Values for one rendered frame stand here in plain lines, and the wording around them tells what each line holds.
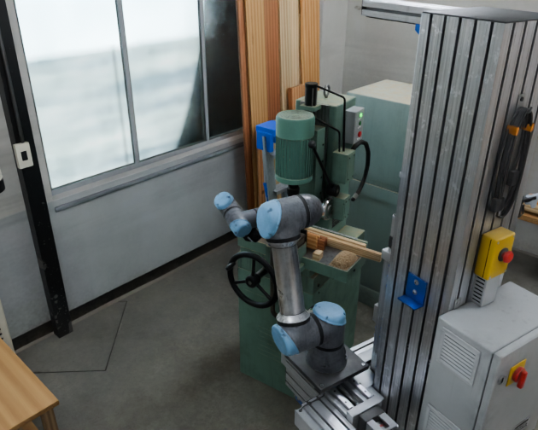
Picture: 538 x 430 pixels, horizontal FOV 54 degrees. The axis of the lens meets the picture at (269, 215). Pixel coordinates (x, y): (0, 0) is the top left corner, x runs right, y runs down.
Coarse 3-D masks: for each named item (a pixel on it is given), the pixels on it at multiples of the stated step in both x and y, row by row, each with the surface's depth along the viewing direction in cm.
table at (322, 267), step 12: (240, 240) 262; (264, 240) 257; (264, 252) 256; (312, 252) 247; (324, 252) 247; (336, 252) 247; (300, 264) 243; (312, 264) 242; (324, 264) 238; (360, 264) 245; (336, 276) 236; (348, 276) 235
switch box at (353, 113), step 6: (348, 108) 254; (354, 108) 254; (360, 108) 254; (348, 114) 251; (354, 114) 249; (348, 120) 252; (354, 120) 250; (360, 120) 255; (348, 126) 253; (354, 126) 252; (360, 126) 257; (348, 132) 255; (354, 132) 253; (342, 138) 258; (348, 138) 256; (354, 138) 255; (360, 138) 261
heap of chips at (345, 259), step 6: (342, 252) 241; (348, 252) 241; (336, 258) 237; (342, 258) 236; (348, 258) 237; (354, 258) 240; (330, 264) 237; (336, 264) 235; (342, 264) 234; (348, 264) 235
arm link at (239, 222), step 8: (232, 208) 208; (240, 208) 210; (224, 216) 209; (232, 216) 205; (240, 216) 205; (248, 216) 206; (256, 216) 208; (232, 224) 204; (240, 224) 202; (248, 224) 204; (256, 224) 208; (240, 232) 204; (248, 232) 206
